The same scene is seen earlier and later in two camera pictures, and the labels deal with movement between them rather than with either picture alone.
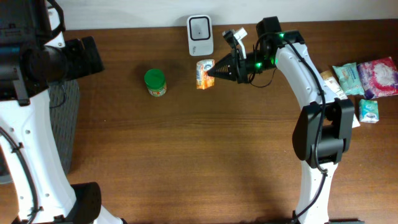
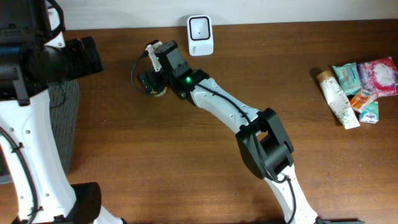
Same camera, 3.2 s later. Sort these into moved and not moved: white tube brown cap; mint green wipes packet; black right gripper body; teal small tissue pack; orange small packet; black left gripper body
Moved: black right gripper body; orange small packet
Not moved: black left gripper body; teal small tissue pack; mint green wipes packet; white tube brown cap
